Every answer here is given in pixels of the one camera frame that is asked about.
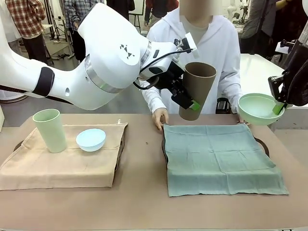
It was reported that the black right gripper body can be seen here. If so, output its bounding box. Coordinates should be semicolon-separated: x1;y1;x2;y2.
268;75;289;103

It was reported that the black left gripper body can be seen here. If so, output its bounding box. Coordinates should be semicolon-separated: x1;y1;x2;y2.
153;63;186;95

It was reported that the light green bowl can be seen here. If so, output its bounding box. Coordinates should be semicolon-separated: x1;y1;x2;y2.
238;93;286;126

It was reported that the brown tall cup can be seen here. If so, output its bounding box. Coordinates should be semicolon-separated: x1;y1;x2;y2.
178;62;218;121

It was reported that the grey-green cloth mat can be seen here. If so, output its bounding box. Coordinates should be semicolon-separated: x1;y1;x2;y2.
163;122;289;198

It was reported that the light blue bowl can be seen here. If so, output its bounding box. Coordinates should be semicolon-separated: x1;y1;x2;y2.
76;128;107;153

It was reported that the light green tall cup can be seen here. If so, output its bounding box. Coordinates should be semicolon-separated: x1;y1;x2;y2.
33;109;67;154

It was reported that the beige cloth mat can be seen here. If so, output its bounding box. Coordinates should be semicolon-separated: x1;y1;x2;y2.
0;119;129;191

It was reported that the person's left forearm white sleeve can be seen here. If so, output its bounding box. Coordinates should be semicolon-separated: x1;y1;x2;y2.
216;71;243;114

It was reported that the person's right forearm white sleeve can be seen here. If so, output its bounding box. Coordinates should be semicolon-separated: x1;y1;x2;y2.
141;80;169;114

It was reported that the dark brown plastic tray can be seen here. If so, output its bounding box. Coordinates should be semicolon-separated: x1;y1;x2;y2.
160;137;270;167
13;129;127;172

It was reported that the person's right hand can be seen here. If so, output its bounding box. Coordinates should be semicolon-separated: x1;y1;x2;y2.
151;107;170;131

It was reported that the white table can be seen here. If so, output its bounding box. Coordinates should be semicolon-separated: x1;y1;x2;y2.
239;53;308;129

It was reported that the black bag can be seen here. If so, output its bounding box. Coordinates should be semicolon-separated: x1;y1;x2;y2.
216;97;233;115

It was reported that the person in grey jacket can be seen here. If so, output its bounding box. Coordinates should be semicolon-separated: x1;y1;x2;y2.
241;0;285;60

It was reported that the black easel with whiteboard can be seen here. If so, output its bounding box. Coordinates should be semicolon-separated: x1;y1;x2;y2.
128;0;146;37

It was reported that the person in white hoodie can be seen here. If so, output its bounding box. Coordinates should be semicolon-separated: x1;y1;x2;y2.
141;0;243;115

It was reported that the person in blue plaid shirt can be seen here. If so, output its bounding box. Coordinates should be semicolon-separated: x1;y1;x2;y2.
64;0;107;62

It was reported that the black tripod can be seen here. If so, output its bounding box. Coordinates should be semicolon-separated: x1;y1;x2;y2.
43;0;73;61

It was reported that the person in red plaid shirt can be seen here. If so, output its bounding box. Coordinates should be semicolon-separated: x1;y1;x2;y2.
6;0;47;66

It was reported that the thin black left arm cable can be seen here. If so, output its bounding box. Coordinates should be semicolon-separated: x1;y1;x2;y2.
133;47;194;91

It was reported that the black braided cable sleeve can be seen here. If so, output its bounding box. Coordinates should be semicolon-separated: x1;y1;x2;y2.
280;31;308;107

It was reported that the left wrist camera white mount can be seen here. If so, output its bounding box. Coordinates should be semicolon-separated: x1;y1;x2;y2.
174;32;201;59

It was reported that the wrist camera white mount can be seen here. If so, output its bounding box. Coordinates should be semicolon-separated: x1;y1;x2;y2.
174;32;201;59
276;40;296;55

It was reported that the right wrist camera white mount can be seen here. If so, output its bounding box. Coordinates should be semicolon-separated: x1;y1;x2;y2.
276;40;296;55

